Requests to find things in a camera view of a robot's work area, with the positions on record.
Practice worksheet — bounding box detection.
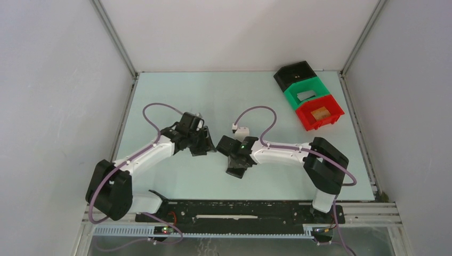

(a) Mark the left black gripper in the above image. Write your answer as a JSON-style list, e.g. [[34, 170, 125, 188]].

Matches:
[[187, 126, 216, 157]]

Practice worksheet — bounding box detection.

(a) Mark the red plastic bin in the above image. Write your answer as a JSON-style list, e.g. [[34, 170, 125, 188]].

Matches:
[[295, 94, 345, 131]]

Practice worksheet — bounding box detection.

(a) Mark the white card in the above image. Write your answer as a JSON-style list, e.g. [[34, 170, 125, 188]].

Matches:
[[297, 90, 316, 101]]

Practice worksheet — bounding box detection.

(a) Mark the orange card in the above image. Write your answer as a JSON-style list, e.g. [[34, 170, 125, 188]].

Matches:
[[311, 107, 331, 121]]

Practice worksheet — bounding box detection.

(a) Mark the black plastic bin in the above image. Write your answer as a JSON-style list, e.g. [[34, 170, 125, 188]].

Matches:
[[273, 61, 317, 92]]

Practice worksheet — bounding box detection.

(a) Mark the green plastic bin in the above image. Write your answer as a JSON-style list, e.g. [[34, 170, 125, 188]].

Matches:
[[284, 77, 330, 110]]

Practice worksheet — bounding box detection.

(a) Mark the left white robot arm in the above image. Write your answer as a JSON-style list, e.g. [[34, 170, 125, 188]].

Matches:
[[85, 112, 216, 223]]

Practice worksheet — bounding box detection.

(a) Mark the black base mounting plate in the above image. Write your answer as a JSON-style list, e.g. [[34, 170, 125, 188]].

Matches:
[[154, 199, 345, 236]]

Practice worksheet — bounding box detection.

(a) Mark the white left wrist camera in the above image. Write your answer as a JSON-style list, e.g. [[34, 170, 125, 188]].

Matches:
[[195, 113, 204, 130]]

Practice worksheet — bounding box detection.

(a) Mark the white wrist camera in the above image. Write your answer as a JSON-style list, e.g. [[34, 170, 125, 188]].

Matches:
[[195, 113, 204, 130], [232, 123, 250, 141]]

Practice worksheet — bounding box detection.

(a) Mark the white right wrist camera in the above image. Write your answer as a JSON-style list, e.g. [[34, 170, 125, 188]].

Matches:
[[232, 123, 250, 141]]

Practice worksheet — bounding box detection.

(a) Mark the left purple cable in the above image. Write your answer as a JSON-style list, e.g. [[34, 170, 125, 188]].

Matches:
[[87, 102, 184, 245]]

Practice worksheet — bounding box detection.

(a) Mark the aluminium frame rail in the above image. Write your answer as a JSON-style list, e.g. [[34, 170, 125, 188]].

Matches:
[[83, 199, 402, 238]]

